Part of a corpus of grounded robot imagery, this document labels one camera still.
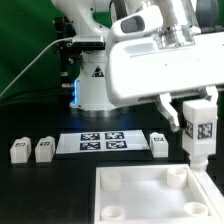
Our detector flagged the white cable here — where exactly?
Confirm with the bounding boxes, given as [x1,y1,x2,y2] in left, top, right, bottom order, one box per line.
[0,37,76,98]

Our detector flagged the white square tabletop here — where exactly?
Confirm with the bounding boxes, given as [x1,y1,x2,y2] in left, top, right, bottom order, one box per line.
[94,164,224,224]

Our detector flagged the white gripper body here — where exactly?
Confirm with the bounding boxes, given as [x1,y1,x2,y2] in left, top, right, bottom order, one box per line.
[105,32,224,106]

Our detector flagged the black camera stand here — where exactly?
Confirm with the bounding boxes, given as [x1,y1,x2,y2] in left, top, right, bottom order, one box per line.
[53,16,80,89]

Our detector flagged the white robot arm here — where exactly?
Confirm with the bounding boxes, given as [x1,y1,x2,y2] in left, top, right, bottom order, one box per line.
[51,0,224,132]

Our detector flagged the black cables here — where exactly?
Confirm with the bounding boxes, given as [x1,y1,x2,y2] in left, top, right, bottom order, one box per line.
[0,87,73,108]

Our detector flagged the white marker base sheet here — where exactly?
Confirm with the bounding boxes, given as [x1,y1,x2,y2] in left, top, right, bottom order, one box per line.
[56,130,149,154]

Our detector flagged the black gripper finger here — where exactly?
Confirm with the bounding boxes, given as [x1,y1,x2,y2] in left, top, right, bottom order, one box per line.
[204,86,219,104]
[156,93,180,132]

